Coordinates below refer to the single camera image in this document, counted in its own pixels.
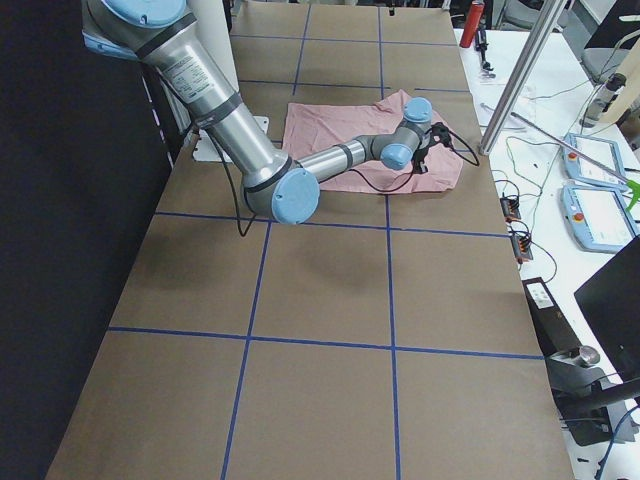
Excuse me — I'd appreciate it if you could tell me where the upper blue teach pendant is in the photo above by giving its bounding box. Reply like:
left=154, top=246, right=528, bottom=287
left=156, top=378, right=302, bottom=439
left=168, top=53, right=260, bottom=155
left=562, top=132, right=632, bottom=190

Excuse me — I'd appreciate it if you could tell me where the lower blue teach pendant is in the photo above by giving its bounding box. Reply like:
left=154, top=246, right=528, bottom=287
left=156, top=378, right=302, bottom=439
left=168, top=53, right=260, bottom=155
left=560, top=184, right=639, bottom=254

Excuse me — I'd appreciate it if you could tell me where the silver reacher grabber tool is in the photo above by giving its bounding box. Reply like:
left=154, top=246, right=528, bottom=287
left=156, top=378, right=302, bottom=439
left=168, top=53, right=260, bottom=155
left=510, top=112, right=640, bottom=211

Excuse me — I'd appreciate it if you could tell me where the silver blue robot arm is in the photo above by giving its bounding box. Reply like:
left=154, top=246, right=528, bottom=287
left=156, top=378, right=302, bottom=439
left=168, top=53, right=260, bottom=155
left=82, top=1, right=432, bottom=224

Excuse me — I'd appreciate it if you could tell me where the blue teach pendant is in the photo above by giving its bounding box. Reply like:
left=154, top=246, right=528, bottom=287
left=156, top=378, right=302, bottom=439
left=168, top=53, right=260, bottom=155
left=562, top=132, right=632, bottom=190
left=560, top=184, right=639, bottom=254

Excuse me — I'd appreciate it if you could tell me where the aluminium frame post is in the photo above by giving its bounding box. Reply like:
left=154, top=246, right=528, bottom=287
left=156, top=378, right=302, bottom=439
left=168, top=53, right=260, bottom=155
left=479, top=1, right=565, bottom=156

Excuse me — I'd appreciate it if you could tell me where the black monitor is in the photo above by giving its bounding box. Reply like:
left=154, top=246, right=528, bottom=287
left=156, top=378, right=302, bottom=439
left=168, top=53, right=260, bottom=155
left=574, top=238, right=639, bottom=380

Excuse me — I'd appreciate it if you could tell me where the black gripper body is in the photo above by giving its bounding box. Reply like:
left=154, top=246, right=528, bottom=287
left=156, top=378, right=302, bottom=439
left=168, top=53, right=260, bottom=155
left=413, top=133, right=433, bottom=174

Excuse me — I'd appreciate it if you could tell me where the red cylinder tube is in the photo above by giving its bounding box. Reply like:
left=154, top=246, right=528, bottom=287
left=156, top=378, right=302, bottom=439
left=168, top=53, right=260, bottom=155
left=459, top=0, right=485, bottom=48

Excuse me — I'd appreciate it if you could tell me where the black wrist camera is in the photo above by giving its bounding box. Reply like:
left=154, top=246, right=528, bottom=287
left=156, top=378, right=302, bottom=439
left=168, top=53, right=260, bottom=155
left=429, top=122, right=453, bottom=150

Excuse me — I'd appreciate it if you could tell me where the pink t-shirt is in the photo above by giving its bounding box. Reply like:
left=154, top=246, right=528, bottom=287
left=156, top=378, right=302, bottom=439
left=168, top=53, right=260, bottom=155
left=282, top=90, right=463, bottom=194

